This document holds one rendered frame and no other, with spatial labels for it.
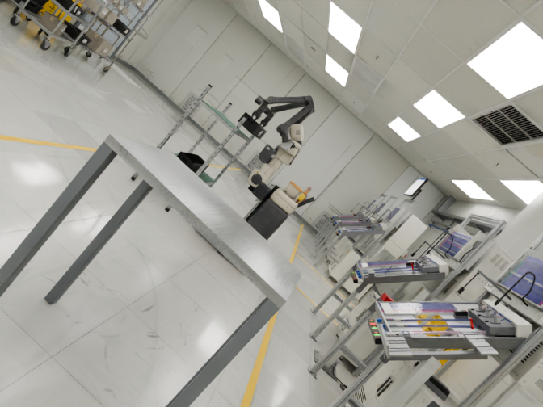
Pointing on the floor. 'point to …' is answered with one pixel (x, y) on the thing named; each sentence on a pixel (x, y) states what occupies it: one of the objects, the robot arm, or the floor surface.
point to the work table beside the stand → (258, 262)
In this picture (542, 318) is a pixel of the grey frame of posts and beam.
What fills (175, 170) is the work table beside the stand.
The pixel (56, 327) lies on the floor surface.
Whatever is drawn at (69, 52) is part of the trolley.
